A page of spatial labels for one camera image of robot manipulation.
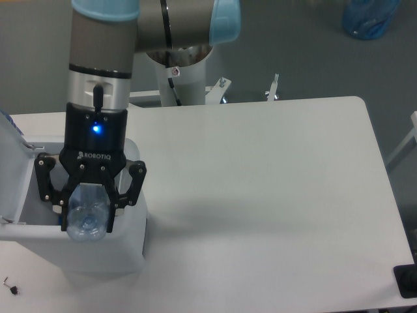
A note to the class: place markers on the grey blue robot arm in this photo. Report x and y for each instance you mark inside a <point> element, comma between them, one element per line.
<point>105,36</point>

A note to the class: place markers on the white trash can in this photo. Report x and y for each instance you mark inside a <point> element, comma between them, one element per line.
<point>33,224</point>

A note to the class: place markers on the black device at edge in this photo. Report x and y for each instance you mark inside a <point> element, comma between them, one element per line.
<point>405,276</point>

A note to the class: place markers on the blue plastic bag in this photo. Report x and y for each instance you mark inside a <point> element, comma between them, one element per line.
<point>368,20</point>

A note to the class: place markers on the clear plastic water bottle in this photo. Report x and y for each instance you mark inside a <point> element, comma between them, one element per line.
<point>88,213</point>

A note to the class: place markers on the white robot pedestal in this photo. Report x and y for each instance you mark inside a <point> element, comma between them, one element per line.
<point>181,77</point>

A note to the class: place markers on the white frame at right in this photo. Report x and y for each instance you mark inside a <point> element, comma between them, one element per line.
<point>404,148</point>

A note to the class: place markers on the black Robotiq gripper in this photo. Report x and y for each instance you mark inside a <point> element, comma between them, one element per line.
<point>94,142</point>

